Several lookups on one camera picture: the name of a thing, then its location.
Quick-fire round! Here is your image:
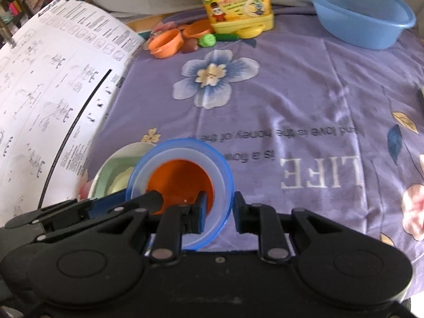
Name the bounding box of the orange measuring cup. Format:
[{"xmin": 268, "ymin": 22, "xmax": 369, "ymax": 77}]
[
  {"xmin": 148, "ymin": 29, "xmax": 184, "ymax": 59},
  {"xmin": 183, "ymin": 19, "xmax": 214, "ymax": 39}
]

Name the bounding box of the small orange bowl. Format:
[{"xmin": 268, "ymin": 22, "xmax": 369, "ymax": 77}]
[{"xmin": 146, "ymin": 159, "xmax": 214, "ymax": 215}]

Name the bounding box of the cream flower-shaped plate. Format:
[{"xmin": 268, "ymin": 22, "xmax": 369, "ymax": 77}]
[{"xmin": 109, "ymin": 167, "xmax": 134, "ymax": 194}]

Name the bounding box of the purple floral tablecloth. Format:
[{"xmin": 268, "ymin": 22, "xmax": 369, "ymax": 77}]
[{"xmin": 86, "ymin": 8, "xmax": 423, "ymax": 295}]

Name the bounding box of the orange measuring cup front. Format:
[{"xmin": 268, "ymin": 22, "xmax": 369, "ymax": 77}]
[{"xmin": 148, "ymin": 29, "xmax": 184, "ymax": 59}]

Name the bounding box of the brown toy ball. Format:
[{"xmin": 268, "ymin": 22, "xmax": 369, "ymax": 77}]
[{"xmin": 181, "ymin": 38, "xmax": 200, "ymax": 53}]

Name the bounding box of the green toy cucumber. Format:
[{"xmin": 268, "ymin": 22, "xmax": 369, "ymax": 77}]
[{"xmin": 214, "ymin": 33, "xmax": 240, "ymax": 42}]

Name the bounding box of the white printed instruction sheet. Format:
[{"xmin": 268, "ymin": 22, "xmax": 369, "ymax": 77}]
[{"xmin": 1, "ymin": 0, "xmax": 143, "ymax": 222}]

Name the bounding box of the yellow toy lemon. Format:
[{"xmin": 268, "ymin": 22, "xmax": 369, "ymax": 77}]
[{"xmin": 236, "ymin": 25, "xmax": 264, "ymax": 39}]

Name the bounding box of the green toy ball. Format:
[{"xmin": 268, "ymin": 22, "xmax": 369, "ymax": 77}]
[{"xmin": 198, "ymin": 34, "xmax": 217, "ymax": 47}]

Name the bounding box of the green square plate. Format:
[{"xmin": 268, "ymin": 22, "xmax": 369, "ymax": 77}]
[{"xmin": 94, "ymin": 151, "xmax": 147, "ymax": 197}]

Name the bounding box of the large blue plastic basin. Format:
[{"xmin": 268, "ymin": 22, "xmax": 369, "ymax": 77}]
[{"xmin": 311, "ymin": 0, "xmax": 416, "ymax": 50}]

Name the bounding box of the orange measuring cup rear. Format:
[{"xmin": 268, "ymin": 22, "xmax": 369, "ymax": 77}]
[{"xmin": 183, "ymin": 19, "xmax": 214, "ymax": 39}]

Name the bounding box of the small blue plastic bowl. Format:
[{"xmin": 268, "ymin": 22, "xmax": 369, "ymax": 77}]
[{"xmin": 125, "ymin": 137, "xmax": 236, "ymax": 251}]

